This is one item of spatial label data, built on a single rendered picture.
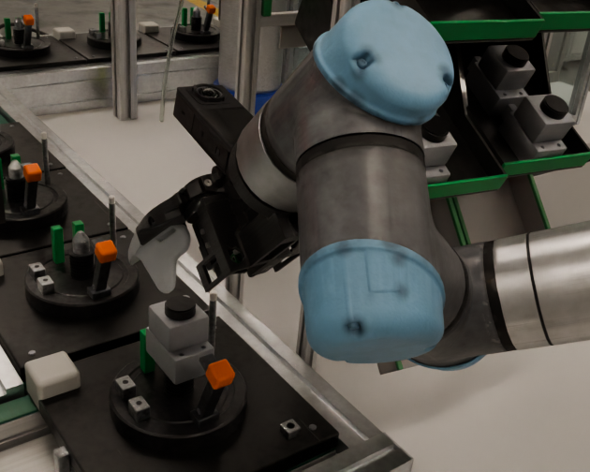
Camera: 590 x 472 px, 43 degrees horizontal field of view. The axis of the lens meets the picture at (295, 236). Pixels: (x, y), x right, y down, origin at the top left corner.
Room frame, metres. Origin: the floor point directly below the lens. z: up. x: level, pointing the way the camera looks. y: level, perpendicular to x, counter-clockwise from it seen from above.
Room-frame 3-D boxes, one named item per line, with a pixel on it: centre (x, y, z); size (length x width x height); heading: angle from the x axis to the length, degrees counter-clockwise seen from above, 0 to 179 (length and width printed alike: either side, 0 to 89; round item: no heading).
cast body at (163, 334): (0.62, 0.11, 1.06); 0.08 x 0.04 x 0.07; 38
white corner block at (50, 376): (0.63, 0.24, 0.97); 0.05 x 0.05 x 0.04; 38
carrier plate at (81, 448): (0.61, 0.10, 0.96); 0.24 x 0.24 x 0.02; 38
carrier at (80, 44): (1.98, 0.52, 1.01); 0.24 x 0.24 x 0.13; 38
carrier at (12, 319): (0.81, 0.26, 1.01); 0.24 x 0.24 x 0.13; 38
